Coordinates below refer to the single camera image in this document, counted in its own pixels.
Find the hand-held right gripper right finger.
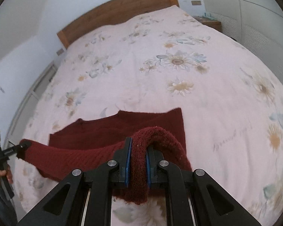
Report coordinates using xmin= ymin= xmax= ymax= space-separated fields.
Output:
xmin=145 ymin=145 xmax=262 ymax=226

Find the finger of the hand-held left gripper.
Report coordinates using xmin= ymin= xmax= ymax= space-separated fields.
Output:
xmin=2 ymin=139 xmax=31 ymax=157

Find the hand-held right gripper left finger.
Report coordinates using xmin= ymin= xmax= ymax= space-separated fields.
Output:
xmin=16 ymin=137 xmax=132 ymax=226

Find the dark red knit sweater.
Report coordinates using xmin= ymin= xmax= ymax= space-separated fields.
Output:
xmin=18 ymin=108 xmax=192 ymax=205

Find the person's left forearm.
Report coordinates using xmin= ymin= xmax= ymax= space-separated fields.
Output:
xmin=0 ymin=181 xmax=17 ymax=226

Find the white low cabinet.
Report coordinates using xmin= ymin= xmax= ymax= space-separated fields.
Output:
xmin=3 ymin=61 xmax=57 ymax=146

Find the bed with floral cover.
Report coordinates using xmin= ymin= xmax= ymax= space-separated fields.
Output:
xmin=5 ymin=5 xmax=283 ymax=226

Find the wooden headboard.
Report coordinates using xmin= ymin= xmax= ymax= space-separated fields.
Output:
xmin=57 ymin=0 xmax=180 ymax=50

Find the wooden nightstand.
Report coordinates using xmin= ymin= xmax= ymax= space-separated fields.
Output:
xmin=194 ymin=16 xmax=221 ymax=31

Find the white wardrobe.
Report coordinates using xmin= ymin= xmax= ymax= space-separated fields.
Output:
xmin=198 ymin=0 xmax=283 ymax=90

